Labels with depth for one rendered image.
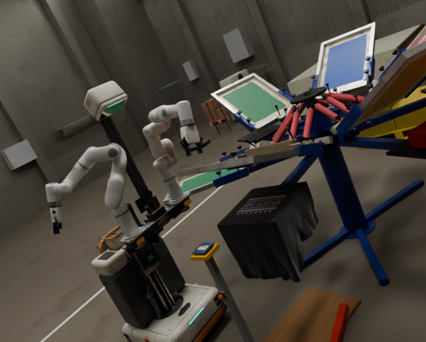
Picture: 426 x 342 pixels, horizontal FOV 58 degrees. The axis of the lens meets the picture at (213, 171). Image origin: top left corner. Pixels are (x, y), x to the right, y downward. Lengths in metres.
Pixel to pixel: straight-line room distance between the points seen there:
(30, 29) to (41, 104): 2.31
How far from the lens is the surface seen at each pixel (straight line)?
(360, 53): 4.21
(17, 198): 12.20
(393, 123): 5.43
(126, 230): 2.45
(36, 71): 13.18
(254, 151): 2.73
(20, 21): 13.61
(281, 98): 4.18
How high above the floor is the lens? 1.91
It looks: 15 degrees down
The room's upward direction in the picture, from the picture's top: 25 degrees counter-clockwise
